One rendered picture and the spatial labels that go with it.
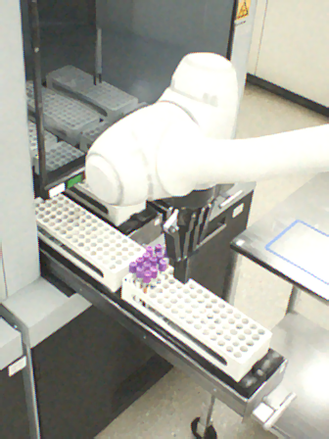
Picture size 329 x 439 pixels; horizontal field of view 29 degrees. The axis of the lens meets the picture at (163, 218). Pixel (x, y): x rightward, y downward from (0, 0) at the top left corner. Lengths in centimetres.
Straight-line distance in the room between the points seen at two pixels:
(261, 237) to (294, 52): 230
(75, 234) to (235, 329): 41
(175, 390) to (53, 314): 86
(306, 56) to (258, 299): 161
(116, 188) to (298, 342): 128
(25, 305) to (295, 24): 259
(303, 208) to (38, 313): 68
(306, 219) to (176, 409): 86
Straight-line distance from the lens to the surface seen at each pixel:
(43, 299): 141
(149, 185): 82
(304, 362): 195
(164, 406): 213
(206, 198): 104
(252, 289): 252
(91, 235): 136
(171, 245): 110
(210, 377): 120
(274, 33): 371
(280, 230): 150
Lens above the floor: 176
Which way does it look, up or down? 39 degrees down
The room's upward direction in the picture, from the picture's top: 5 degrees clockwise
